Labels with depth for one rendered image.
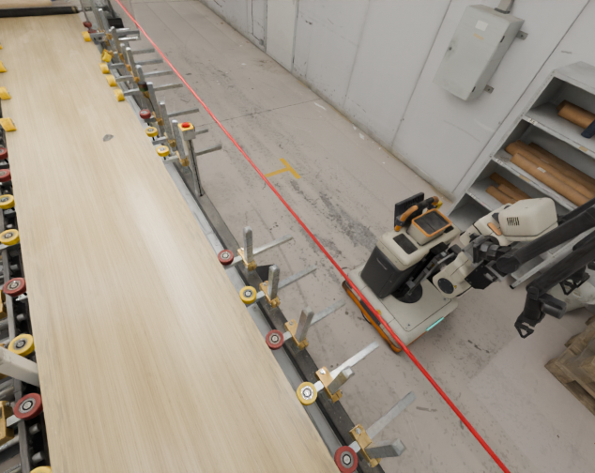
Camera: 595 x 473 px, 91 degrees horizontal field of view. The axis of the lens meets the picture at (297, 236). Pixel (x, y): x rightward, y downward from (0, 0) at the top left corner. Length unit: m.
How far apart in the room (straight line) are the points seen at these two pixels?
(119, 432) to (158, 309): 0.46
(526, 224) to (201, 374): 1.50
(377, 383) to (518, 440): 0.96
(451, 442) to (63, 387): 2.17
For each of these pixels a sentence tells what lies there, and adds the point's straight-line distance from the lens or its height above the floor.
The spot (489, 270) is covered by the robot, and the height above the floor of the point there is 1.04.
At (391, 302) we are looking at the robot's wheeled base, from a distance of 2.31.
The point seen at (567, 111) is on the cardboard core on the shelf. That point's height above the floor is 1.31.
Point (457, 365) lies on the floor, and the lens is 2.68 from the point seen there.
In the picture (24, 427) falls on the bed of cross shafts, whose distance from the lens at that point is 1.58.
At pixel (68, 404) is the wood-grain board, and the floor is 0.90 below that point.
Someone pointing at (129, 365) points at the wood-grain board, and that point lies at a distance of 1.42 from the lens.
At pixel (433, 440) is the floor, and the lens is 2.45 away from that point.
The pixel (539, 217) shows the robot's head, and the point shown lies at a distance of 1.62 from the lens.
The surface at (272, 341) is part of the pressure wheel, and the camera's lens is 1.34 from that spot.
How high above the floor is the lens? 2.18
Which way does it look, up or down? 51 degrees down
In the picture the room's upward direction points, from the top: 10 degrees clockwise
